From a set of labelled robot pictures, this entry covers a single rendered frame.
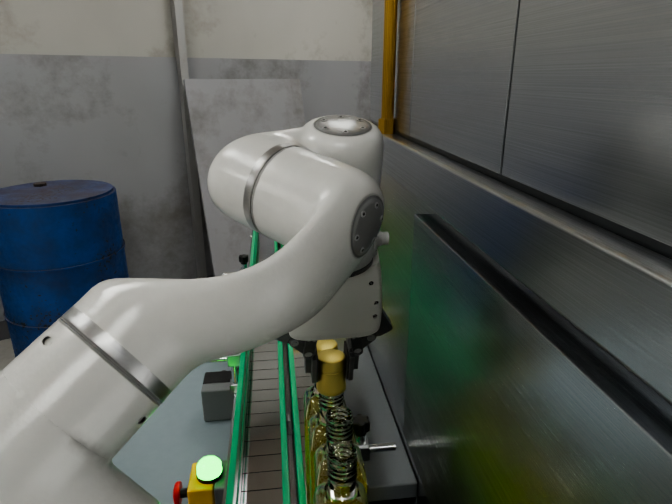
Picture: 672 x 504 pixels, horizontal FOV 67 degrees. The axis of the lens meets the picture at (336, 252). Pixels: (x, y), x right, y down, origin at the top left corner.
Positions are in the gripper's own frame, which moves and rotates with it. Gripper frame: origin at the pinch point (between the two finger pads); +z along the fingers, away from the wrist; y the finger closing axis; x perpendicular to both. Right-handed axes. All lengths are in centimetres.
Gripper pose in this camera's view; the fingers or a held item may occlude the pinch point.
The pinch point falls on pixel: (331, 361)
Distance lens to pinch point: 60.4
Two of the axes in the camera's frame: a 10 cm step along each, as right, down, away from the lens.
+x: 1.4, 5.6, -8.2
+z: -0.4, 8.3, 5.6
